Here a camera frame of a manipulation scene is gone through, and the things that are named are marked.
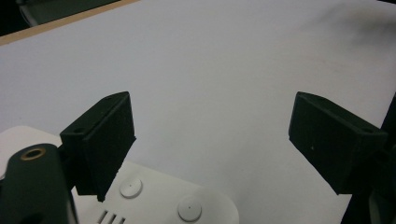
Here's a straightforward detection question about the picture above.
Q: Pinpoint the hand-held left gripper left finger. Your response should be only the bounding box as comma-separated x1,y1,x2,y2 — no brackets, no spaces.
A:
59,91,137,203

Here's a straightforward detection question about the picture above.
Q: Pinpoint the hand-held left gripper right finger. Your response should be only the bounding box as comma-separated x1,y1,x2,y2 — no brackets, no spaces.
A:
288,91,389,196

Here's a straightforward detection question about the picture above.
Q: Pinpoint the white device with round buttons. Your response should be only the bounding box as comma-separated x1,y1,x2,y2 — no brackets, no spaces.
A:
0,125,240,224

